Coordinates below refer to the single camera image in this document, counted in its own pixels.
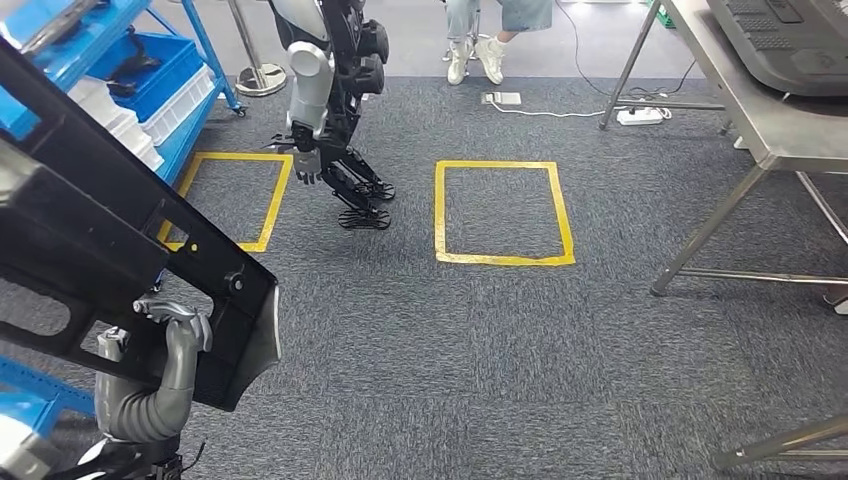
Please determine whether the large black plastic frame part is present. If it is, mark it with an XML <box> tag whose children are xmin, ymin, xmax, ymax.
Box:
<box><xmin>0</xmin><ymin>36</ymin><xmax>283</xmax><ymax>413</ymax></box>

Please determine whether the person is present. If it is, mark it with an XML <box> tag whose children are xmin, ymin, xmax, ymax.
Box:
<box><xmin>442</xmin><ymin>0</ymin><xmax>555</xmax><ymax>87</ymax></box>

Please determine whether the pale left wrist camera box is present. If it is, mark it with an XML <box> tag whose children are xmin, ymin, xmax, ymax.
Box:
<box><xmin>0</xmin><ymin>413</ymin><xmax>64</xmax><ymax>480</ymax></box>

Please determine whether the blue plastic bin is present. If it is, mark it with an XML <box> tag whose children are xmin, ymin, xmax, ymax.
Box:
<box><xmin>87</xmin><ymin>31</ymin><xmax>205</xmax><ymax>125</ymax></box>

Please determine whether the green plastic crate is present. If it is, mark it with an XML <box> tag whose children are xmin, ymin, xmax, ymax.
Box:
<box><xmin>645</xmin><ymin>0</ymin><xmax>678</xmax><ymax>30</ymax></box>

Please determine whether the grey bar part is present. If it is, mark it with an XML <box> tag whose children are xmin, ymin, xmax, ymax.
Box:
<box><xmin>19</xmin><ymin>0</ymin><xmax>111</xmax><ymax>58</ymax></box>

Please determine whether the white power cable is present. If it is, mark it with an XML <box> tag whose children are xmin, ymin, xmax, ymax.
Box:
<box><xmin>488</xmin><ymin>99</ymin><xmax>674</xmax><ymax>121</ymax></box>

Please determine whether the white power strip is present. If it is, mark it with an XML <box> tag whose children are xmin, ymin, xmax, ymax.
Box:
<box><xmin>616</xmin><ymin>107</ymin><xmax>666</xmax><ymax>127</ymax></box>

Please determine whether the silver and black humanoid robot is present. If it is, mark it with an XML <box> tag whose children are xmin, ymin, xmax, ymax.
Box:
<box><xmin>266</xmin><ymin>0</ymin><xmax>397</xmax><ymax>232</ymax></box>

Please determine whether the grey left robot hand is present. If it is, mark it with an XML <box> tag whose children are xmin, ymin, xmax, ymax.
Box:
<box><xmin>97</xmin><ymin>296</ymin><xmax>215</xmax><ymax>393</ymax></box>

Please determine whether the stainless steel workbench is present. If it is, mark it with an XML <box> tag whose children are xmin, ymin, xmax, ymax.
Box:
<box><xmin>598</xmin><ymin>0</ymin><xmax>848</xmax><ymax>297</ymax></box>
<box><xmin>710</xmin><ymin>411</ymin><xmax>848</xmax><ymax>473</ymax></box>

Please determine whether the grey stamped metal panel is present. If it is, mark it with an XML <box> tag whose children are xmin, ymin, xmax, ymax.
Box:
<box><xmin>704</xmin><ymin>0</ymin><xmax>848</xmax><ymax>99</ymax></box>

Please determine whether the yellow floor tape rectangle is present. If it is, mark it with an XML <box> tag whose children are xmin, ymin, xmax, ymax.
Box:
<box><xmin>433</xmin><ymin>160</ymin><xmax>578</xmax><ymax>268</ymax></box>

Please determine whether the chrome stanchion post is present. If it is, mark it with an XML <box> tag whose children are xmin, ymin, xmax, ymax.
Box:
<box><xmin>225</xmin><ymin>0</ymin><xmax>290</xmax><ymax>99</ymax></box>

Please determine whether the black floor cable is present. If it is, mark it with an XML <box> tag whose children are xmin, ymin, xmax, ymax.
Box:
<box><xmin>553</xmin><ymin>0</ymin><xmax>698</xmax><ymax>101</ymax></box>

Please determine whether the black parts pile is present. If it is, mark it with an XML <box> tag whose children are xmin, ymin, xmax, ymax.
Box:
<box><xmin>104</xmin><ymin>26</ymin><xmax>164</xmax><ymax>99</ymax></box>

